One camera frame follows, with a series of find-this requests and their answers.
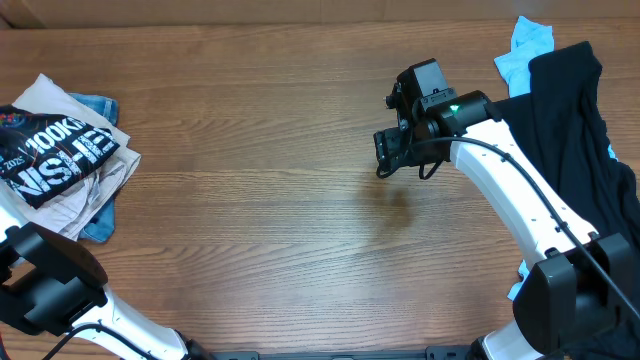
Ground blue denim jeans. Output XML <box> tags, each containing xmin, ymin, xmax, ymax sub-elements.
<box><xmin>70</xmin><ymin>93</ymin><xmax>119</xmax><ymax>243</ymax></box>

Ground black orange patterned jersey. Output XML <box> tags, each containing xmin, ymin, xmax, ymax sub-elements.
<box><xmin>1</xmin><ymin>105</ymin><xmax>120</xmax><ymax>209</ymax></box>

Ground beige folded trousers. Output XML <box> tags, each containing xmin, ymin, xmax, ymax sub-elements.
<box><xmin>1</xmin><ymin>75</ymin><xmax>140</xmax><ymax>240</ymax></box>

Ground right black cable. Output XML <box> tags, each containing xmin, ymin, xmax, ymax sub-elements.
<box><xmin>374</xmin><ymin>135</ymin><xmax>640</xmax><ymax>321</ymax></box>

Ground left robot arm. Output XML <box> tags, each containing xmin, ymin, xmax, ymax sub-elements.
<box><xmin>1</xmin><ymin>190</ymin><xmax>211</xmax><ymax>359</ymax></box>

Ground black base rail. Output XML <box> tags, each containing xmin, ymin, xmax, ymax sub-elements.
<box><xmin>211</xmin><ymin>345</ymin><xmax>474</xmax><ymax>360</ymax></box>

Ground left black cable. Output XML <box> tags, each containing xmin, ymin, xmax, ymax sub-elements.
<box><xmin>42</xmin><ymin>323</ymin><xmax>161</xmax><ymax>360</ymax></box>

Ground black garment pile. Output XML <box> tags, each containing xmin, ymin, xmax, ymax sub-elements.
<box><xmin>492</xmin><ymin>41</ymin><xmax>640</xmax><ymax>360</ymax></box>

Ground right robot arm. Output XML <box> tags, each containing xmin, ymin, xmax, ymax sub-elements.
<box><xmin>373</xmin><ymin>59</ymin><xmax>639</xmax><ymax>360</ymax></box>

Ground black cable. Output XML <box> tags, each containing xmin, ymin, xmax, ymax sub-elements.
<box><xmin>374</xmin><ymin>135</ymin><xmax>640</xmax><ymax>321</ymax></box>
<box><xmin>42</xmin><ymin>323</ymin><xmax>161</xmax><ymax>360</ymax></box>

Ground light blue cloth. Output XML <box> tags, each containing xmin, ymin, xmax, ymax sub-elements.
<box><xmin>494</xmin><ymin>16</ymin><xmax>555</xmax><ymax>97</ymax></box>

